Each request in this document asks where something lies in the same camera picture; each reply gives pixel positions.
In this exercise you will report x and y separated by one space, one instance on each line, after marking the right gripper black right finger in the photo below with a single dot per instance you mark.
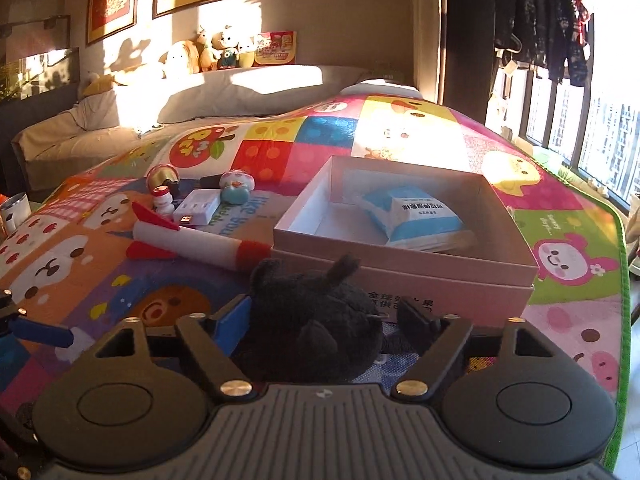
420 328

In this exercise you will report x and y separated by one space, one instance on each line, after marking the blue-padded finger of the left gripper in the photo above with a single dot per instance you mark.
54 336

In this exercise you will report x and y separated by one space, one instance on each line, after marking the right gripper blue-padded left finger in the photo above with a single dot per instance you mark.
231 323

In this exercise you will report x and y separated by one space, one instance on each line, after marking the black plush toy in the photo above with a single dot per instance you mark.
310 327

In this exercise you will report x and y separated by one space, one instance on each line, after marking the red white plush rocket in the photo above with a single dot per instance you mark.
157 238

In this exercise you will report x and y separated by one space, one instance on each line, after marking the blue white plastic pouch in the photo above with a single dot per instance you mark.
412 219

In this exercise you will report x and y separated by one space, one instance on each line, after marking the white power adapter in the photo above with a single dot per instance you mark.
198 208

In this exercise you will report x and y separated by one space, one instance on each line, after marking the pink cartoon cow figurine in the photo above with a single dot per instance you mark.
235 187

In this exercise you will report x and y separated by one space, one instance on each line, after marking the small white red-capped bottle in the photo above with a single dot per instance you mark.
163 203

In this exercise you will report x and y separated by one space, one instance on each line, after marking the colourful cartoon play mat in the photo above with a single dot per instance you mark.
145 393

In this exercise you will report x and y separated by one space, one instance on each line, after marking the pink cardboard box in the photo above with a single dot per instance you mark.
488 282

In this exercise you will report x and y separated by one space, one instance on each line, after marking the plush toys on sofa back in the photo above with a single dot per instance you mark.
201 54

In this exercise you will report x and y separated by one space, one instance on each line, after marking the red gift box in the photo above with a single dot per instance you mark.
275 48

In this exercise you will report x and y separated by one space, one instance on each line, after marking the hanging dark clothes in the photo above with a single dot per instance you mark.
544 33

